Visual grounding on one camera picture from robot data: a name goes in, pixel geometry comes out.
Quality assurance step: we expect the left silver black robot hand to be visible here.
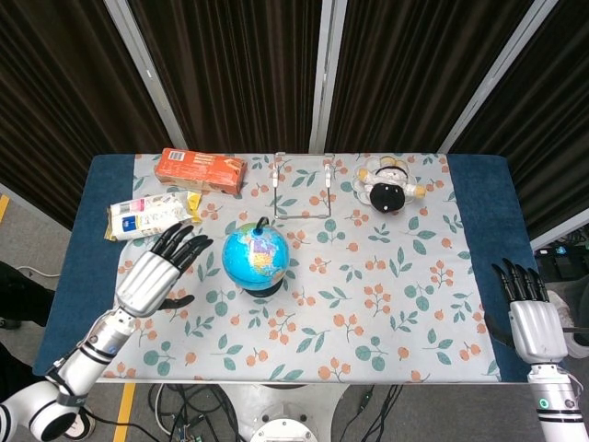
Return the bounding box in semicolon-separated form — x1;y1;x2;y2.
113;224;214;320

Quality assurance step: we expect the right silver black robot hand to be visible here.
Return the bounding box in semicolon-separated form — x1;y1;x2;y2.
483;257;570;367

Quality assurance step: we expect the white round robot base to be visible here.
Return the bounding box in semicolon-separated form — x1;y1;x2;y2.
215;381;352;442

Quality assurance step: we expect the blue globe on black stand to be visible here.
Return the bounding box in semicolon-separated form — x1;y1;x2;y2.
222;215;291;300

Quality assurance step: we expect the white pink sneaker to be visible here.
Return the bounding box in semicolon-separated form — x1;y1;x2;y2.
548;289;589;360

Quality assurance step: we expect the dark blue table cover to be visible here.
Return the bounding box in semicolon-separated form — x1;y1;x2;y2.
31;154;539;383

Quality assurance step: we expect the white plastic snack package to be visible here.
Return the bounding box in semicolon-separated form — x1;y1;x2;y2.
104;192;192;243

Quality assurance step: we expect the yellow foil packet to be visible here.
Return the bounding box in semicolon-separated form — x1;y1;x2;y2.
183;191;205;226

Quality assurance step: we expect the orange cardboard snack box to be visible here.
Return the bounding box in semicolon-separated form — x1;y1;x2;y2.
154;146;248;196

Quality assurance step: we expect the floral fruit print tablecloth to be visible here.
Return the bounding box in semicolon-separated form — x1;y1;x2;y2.
101;152;502;383

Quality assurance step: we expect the white black plush toy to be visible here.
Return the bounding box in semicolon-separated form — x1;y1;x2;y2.
357;156;428;215

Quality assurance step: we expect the dark brown pleated curtain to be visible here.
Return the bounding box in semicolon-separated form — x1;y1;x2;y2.
0;0;589;240

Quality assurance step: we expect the white floor cable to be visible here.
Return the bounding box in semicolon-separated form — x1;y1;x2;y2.
153;384;179;436

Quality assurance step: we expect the black floor cable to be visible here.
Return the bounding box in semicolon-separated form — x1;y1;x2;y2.
146;382;252;442
352;383;404;442

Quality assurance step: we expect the white screen frame post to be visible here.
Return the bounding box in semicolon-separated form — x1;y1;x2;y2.
439;0;568;156
103;0;188;151
307;0;348;154

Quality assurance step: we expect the wire and clear book stand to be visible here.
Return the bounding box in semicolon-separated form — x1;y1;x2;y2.
271;151;336;220

